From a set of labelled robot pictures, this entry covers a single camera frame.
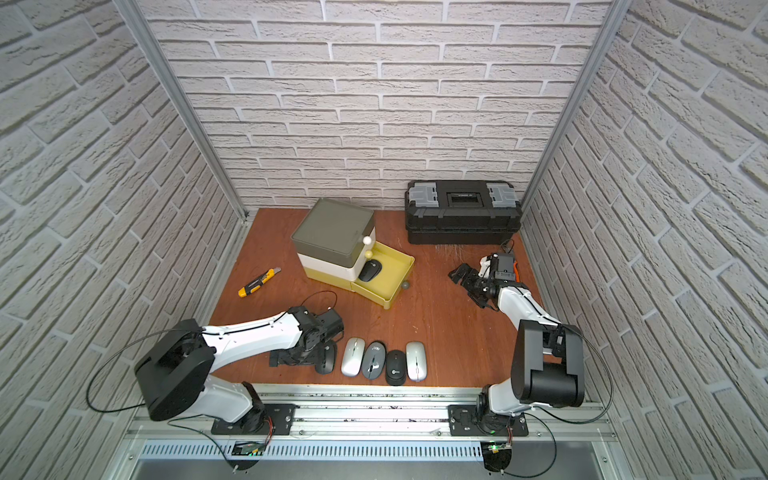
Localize black computer mouse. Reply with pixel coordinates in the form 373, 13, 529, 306
358, 259, 383, 283
315, 341, 337, 375
385, 350, 407, 386

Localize silver computer mouse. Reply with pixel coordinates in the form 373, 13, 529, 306
340, 337, 366, 377
405, 341, 428, 382

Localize grey computer mouse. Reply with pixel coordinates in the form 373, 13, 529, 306
361, 341, 387, 380

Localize three-drawer storage box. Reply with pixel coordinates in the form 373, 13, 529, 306
291, 198, 415, 310

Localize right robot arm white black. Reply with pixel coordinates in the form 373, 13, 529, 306
449, 253, 585, 420

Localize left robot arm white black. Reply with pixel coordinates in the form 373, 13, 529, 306
135, 306, 344, 432

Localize black plastic toolbox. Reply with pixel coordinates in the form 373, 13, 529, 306
405, 180, 522, 245

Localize yellow utility knife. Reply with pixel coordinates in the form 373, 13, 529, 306
238, 267, 281, 298

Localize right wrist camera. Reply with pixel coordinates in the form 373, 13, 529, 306
481, 253, 506, 280

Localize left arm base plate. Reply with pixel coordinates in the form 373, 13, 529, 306
211, 403, 297, 436

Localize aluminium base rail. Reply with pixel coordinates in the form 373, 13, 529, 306
122, 383, 619, 462

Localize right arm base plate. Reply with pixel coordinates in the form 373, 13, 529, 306
447, 404, 529, 439

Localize right base cable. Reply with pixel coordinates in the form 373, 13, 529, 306
497, 411, 559, 479

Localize base cable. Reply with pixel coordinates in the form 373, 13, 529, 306
85, 329, 253, 469
497, 411, 559, 479

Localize left base cable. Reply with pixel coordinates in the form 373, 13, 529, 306
85, 329, 253, 469

